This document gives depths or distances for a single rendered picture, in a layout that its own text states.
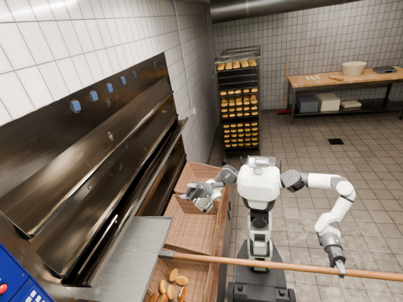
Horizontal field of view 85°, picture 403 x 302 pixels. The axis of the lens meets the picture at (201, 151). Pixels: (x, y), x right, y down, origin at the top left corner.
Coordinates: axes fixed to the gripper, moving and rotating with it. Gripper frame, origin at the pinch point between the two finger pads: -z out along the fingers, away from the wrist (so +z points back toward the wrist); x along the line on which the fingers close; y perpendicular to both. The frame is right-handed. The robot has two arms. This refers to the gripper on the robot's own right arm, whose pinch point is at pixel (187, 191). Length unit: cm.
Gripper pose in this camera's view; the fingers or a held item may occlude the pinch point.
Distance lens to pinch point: 122.2
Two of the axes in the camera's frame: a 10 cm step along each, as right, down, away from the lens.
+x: 5.1, -8.0, -3.2
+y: 5.9, 6.0, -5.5
